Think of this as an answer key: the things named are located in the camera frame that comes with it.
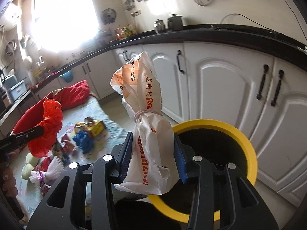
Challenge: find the white orange plastic bag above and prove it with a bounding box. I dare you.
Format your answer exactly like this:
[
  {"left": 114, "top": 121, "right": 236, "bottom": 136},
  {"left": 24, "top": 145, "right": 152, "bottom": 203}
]
[{"left": 110, "top": 51, "right": 179, "bottom": 195}]

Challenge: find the green foam net sleeve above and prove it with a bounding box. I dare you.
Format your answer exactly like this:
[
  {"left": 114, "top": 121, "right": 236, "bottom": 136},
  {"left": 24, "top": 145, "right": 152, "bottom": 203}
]
[{"left": 21, "top": 153, "right": 39, "bottom": 180}]

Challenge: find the blue wrapper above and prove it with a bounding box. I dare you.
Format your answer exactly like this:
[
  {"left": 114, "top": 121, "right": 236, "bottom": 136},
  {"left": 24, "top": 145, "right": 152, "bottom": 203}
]
[{"left": 73, "top": 130, "right": 94, "bottom": 155}]

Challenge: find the yellow snack box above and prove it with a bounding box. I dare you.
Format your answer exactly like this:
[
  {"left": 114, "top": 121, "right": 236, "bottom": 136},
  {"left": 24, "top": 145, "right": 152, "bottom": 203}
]
[{"left": 74, "top": 117, "right": 106, "bottom": 139}]

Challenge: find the red plastic bag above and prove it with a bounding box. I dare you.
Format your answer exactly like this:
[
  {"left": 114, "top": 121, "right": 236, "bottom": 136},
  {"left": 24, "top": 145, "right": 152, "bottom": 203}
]
[{"left": 28, "top": 98, "right": 64, "bottom": 158}]

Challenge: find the white foam net sleeve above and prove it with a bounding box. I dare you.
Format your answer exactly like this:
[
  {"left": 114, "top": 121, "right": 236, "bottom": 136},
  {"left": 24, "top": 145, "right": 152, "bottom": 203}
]
[{"left": 29, "top": 156, "right": 64, "bottom": 187}]

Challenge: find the green black snack wrapper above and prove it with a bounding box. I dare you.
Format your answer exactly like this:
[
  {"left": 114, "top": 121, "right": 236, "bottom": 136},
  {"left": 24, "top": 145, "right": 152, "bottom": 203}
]
[{"left": 51, "top": 140, "right": 70, "bottom": 166}]

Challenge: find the yellow rimmed trash bin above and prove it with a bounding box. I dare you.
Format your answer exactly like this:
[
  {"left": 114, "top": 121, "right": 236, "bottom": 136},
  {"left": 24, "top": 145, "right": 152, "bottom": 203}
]
[{"left": 148, "top": 119, "right": 257, "bottom": 223}]

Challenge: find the Hello Kitty bed sheet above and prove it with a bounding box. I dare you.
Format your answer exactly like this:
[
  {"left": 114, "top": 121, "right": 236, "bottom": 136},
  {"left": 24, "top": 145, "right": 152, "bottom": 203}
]
[{"left": 9, "top": 96, "right": 127, "bottom": 225}]

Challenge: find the grey storage crate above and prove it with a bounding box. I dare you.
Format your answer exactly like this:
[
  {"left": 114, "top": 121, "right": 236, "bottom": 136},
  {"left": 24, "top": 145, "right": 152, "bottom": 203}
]
[{"left": 8, "top": 80, "right": 27, "bottom": 102}]

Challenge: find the red blanket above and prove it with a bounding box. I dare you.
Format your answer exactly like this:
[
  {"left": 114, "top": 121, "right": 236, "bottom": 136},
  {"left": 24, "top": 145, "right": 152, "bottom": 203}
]
[{"left": 12, "top": 80, "right": 91, "bottom": 134}]

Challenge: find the blue plastic basin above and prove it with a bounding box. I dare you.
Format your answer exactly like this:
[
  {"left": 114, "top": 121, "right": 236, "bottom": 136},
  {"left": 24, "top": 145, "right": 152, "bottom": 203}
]
[{"left": 59, "top": 69, "right": 74, "bottom": 83}]

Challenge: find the silver kettle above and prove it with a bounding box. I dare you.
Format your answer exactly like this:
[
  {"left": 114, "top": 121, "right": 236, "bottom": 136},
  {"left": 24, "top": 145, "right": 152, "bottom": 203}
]
[{"left": 153, "top": 19, "right": 166, "bottom": 34}]

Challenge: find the dark pot on counter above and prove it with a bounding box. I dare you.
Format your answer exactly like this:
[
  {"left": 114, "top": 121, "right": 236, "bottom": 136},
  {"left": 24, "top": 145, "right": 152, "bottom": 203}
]
[{"left": 168, "top": 14, "right": 184, "bottom": 31}]

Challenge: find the black countertop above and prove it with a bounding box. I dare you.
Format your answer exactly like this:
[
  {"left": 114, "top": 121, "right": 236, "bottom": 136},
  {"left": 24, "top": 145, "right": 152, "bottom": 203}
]
[{"left": 0, "top": 23, "right": 307, "bottom": 125}]

